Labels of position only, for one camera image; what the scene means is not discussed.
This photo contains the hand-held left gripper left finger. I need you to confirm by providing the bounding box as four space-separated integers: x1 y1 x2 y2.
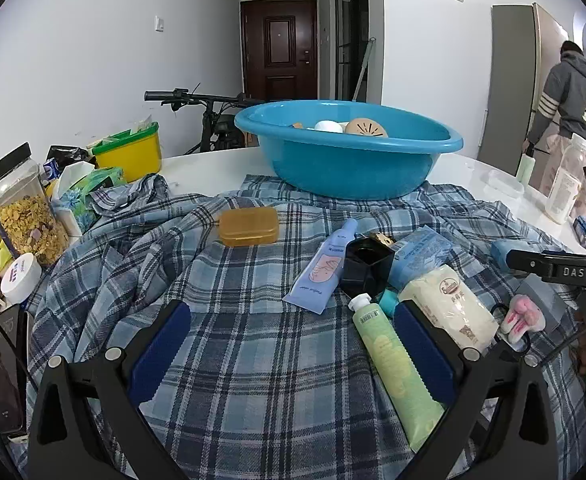
25 300 194 480

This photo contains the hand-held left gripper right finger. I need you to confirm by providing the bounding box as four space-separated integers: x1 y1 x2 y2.
393 300 561 480

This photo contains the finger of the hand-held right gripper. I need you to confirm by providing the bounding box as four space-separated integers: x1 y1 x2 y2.
505 248 586 287

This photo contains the teal tube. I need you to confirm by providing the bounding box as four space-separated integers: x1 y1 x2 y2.
379 288 400 318

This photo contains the amber plastic box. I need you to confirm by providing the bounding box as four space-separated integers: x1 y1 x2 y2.
216 206 280 248

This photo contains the blue plastic basin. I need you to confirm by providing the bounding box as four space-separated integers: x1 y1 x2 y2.
234 100 464 201

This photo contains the green tube white cap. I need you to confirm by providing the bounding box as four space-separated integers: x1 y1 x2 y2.
348 293 446 453

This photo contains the grey box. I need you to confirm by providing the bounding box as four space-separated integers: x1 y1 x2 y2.
515 274 581 333

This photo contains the clear plastic bottle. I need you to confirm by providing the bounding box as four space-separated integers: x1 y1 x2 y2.
545 134 586 225

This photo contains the cream white packet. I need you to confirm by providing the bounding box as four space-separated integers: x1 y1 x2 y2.
399 264 500 352

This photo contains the blue cylinder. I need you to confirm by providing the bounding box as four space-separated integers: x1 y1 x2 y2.
490 239 528 268

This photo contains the pink white bunny toy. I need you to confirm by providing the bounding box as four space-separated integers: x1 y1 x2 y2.
500 295 544 345

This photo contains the pale green bottle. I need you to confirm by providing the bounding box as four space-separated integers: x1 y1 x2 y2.
517 152 536 185

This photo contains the blue plaid shirt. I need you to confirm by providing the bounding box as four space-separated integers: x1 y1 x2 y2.
10 172 586 480

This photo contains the light blue pouch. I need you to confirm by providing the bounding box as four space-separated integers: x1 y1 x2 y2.
387 226 454 292

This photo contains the clear plastic box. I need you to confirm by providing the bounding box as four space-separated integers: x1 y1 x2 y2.
482 169 525 199

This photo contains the black hexagonal box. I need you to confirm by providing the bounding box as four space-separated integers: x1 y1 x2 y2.
341 233 396 300

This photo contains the lavender cream tube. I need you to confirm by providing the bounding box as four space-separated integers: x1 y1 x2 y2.
282 218 358 315

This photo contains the black phone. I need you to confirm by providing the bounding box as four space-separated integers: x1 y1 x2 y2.
0 303 36 436

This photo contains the white jar blue label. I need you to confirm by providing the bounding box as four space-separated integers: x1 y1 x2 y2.
0 253 42 306

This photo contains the green floral tissue box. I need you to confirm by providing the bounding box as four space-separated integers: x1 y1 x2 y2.
53 166 126 231

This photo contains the white carton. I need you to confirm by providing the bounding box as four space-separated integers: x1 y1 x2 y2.
52 161 96 238

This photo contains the cereal jar black lid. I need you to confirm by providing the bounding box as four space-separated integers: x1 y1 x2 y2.
0 142 71 268

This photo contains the yellow container green lid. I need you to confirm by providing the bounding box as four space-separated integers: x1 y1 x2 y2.
92 121 162 184

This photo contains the blue snack packet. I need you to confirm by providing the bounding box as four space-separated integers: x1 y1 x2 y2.
41 158 64 183

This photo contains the black plastic bag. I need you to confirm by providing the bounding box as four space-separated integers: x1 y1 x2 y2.
47 145 96 167

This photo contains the round beige disc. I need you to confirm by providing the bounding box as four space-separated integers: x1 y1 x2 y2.
345 118 390 139

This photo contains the black bicycle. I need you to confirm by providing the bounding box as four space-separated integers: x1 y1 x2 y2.
144 87 264 156

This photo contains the dark brown door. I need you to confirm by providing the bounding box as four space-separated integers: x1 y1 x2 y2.
240 0 320 102

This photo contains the black cable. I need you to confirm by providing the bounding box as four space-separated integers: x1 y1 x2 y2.
490 303 586 367

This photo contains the mop handle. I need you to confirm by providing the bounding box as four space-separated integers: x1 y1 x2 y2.
351 36 378 102

